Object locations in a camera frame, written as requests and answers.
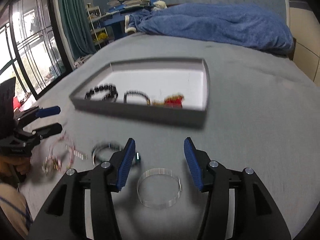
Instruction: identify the blue desk shelf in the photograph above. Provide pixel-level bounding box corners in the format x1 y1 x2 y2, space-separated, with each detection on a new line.
99 0 157 40

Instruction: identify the plaid beige sleeve forearm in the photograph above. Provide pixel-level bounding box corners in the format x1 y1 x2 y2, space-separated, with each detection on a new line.
1 183 33 239

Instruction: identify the blue fleece blanket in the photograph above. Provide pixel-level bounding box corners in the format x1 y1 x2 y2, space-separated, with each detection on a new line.
126 3 294 55

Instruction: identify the grey bed cover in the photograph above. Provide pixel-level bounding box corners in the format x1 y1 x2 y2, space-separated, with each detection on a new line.
30 34 319 239

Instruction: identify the left hand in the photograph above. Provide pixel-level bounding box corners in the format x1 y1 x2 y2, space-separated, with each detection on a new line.
1 155 31 177

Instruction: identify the clear acrylic bangle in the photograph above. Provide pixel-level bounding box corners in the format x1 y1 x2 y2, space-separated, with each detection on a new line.
136 168 182 210

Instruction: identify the beige wardrobe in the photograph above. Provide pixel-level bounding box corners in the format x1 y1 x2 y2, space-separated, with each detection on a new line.
285 0 319 86

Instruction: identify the grey shallow cardboard box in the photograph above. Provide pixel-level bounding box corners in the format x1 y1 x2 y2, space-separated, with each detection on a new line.
69 57 210 128

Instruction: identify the straight pearl hair pin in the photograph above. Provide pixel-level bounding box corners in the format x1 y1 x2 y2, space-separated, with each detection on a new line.
66 145 87 160

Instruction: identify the dark red bead bracelet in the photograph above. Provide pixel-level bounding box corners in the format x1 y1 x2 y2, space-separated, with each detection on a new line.
122 90 152 106

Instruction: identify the stack of papers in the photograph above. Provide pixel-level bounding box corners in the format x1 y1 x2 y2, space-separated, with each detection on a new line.
107 0 150 7

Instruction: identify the teal curtain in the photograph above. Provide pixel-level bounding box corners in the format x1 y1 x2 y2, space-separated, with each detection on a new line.
58 0 95 60

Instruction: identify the dark blue bead bracelet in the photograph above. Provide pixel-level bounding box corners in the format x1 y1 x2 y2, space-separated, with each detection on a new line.
91 141 142 168

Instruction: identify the white plush toy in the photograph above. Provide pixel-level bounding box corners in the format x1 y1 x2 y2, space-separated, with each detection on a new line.
152 0 167 10

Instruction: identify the black framed window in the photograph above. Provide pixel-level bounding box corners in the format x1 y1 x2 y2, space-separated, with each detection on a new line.
1 0 72 99

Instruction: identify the pink string bracelet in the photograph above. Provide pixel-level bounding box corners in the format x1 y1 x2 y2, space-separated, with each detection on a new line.
48 129 77 168

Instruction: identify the red and gold bracelet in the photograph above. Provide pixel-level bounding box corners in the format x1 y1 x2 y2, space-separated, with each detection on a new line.
152 93 186 109

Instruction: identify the large black bead bracelet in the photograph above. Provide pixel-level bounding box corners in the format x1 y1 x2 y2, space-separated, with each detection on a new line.
84 83 119 103

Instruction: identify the white wire rack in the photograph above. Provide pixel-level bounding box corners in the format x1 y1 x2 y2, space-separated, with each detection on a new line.
86 3 109 50

